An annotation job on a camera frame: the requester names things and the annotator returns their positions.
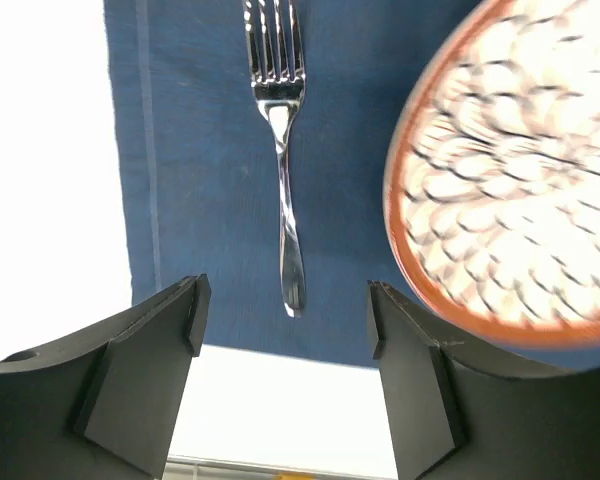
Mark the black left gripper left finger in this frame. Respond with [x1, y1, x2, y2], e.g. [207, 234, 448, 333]
[0, 275, 211, 480]

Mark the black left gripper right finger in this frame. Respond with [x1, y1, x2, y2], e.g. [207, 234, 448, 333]
[367, 281, 600, 479]

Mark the orange rimmed patterned plate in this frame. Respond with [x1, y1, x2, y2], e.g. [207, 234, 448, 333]
[383, 1, 600, 349]

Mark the blue whale placemat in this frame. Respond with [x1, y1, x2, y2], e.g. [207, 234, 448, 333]
[104, 1, 474, 367]

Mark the silver fork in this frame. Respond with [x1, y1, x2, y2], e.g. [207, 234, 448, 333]
[241, 0, 306, 318]

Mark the aluminium front rail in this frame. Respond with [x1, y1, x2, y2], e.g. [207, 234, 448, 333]
[162, 456, 378, 480]

